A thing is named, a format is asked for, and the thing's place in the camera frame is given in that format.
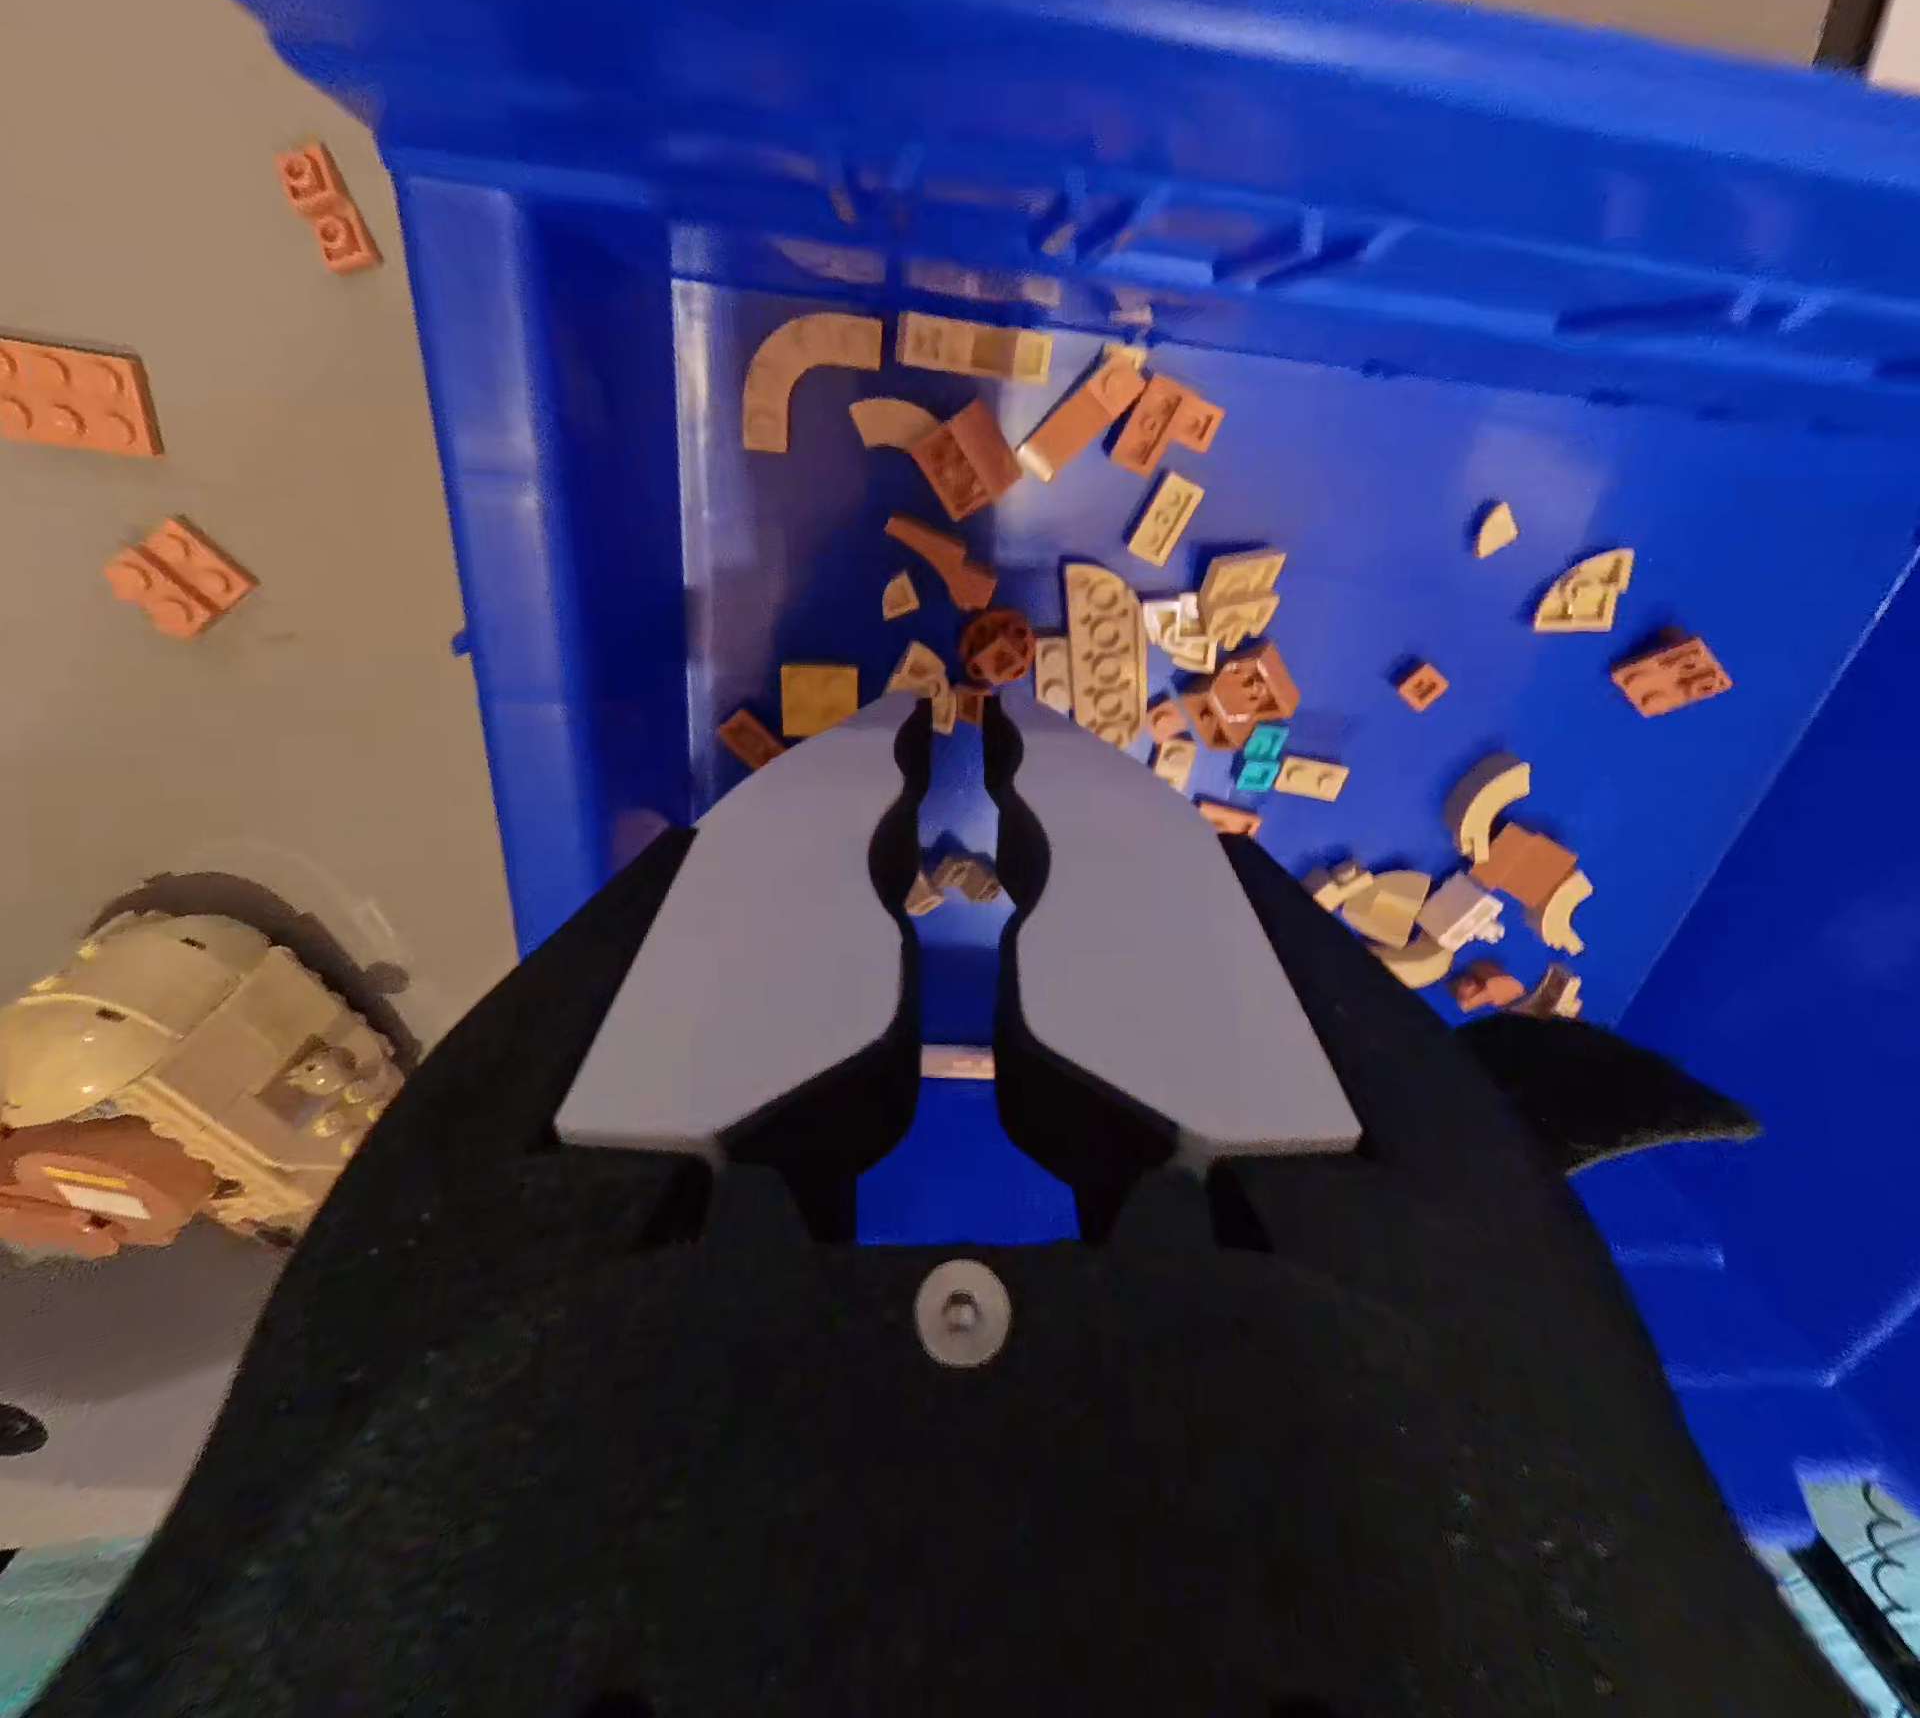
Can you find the tan curved plate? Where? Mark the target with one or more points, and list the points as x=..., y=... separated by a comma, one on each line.
x=779, y=374

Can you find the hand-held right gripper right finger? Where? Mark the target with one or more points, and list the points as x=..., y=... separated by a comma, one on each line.
x=1171, y=981

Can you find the brown corner brick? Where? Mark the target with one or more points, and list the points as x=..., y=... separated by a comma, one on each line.
x=180, y=577

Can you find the tan toy brick model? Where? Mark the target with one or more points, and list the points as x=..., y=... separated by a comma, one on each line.
x=151, y=1044

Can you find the small brown plate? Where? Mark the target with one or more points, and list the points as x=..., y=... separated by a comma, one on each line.
x=329, y=210

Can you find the large brown plate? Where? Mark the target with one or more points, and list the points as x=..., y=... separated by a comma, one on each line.
x=77, y=396

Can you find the blue plastic bin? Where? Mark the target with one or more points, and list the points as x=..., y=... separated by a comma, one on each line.
x=1423, y=249

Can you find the round brown plate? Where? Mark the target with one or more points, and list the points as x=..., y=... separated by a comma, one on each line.
x=996, y=645

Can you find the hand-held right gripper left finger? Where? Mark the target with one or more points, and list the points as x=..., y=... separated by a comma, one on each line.
x=752, y=968

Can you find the pile of small toy bricks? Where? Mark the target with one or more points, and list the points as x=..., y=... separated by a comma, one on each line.
x=1201, y=638

